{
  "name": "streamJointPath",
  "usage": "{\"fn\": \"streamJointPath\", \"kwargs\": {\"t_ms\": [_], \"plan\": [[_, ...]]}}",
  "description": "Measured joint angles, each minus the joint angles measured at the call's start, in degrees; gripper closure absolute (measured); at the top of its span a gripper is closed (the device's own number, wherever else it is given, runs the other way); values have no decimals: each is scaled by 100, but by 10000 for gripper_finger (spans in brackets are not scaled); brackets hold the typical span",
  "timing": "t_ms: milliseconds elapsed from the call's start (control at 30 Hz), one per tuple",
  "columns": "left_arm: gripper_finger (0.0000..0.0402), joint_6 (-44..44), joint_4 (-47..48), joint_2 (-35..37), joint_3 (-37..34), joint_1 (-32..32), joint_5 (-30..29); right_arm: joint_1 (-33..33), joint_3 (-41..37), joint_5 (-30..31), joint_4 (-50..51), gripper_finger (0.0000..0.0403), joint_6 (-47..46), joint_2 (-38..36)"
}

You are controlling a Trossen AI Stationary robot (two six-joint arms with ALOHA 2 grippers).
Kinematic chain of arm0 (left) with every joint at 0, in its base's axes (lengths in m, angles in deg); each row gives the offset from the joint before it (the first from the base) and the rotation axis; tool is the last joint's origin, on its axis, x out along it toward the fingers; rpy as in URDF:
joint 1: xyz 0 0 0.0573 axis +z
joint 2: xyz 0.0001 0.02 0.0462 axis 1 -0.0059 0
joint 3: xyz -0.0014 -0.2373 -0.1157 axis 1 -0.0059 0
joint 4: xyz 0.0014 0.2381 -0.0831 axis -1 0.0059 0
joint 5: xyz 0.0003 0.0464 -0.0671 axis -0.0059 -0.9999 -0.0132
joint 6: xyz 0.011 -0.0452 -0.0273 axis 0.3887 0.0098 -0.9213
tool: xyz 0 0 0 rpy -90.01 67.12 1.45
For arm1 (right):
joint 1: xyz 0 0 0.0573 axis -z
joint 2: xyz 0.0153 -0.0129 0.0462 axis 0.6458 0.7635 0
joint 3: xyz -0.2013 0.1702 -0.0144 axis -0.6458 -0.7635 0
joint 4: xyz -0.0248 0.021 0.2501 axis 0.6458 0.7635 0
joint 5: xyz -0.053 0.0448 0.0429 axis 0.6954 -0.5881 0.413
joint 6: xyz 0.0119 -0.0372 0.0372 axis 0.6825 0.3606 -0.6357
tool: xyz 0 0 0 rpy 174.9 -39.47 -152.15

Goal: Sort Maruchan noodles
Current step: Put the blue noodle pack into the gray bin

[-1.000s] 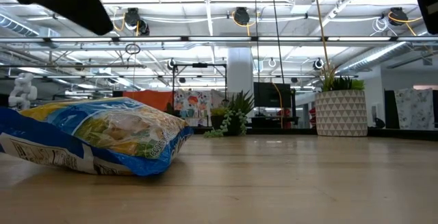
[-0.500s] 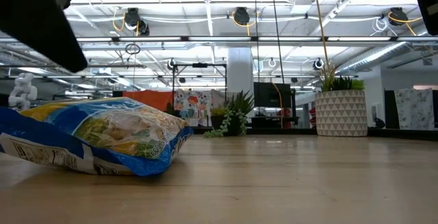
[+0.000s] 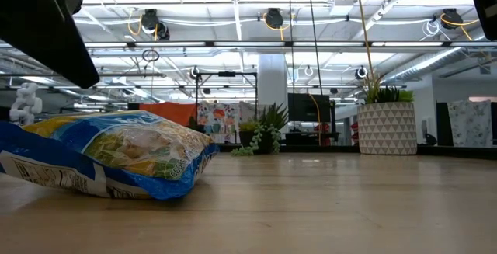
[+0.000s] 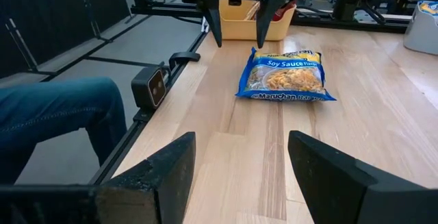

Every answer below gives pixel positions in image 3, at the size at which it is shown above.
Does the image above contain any orange partition panel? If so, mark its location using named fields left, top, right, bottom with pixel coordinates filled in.
left=138, top=101, right=198, bottom=127

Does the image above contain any yellow hanging cable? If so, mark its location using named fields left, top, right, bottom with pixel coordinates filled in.
left=308, top=93, right=323, bottom=146
left=355, top=0, right=377, bottom=82

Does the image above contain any floral cloth screen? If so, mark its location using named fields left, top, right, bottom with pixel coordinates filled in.
left=447, top=99, right=493, bottom=148

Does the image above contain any black stand frame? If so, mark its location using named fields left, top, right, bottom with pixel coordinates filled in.
left=193, top=71, right=259, bottom=130

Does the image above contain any plant in white patterned pot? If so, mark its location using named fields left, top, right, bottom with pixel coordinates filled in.
left=356, top=73, right=419, bottom=156

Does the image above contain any floral partition panel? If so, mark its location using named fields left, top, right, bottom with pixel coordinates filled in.
left=196, top=102, right=242, bottom=144

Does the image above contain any black partition panel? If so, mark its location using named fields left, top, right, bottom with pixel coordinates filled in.
left=435, top=101, right=455, bottom=147

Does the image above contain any black coiled cable loop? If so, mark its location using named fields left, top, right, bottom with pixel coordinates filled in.
left=141, top=48, right=161, bottom=63

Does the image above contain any overhead LED light bar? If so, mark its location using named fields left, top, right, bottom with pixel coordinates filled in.
left=83, top=40, right=497, bottom=49

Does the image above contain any black hanging cable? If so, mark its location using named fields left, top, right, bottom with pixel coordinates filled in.
left=306, top=0, right=324, bottom=96
left=287, top=0, right=296, bottom=130

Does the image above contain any trailing succulent in black pot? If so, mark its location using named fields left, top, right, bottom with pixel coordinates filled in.
left=231, top=102, right=290, bottom=158

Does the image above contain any blue Maruchan ramen pack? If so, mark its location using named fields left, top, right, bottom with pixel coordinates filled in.
left=0, top=110, right=221, bottom=201

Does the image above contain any white robot figure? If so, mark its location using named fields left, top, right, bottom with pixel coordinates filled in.
left=8, top=82, right=43, bottom=127

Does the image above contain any black wall monitor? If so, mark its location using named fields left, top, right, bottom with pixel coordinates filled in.
left=287, top=92, right=332, bottom=124

